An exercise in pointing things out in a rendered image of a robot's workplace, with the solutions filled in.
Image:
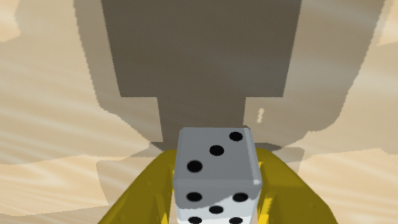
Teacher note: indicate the grey die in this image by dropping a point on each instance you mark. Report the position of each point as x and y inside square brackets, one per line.
[217, 178]

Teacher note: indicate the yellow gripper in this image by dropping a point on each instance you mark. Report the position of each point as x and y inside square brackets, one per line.
[284, 199]

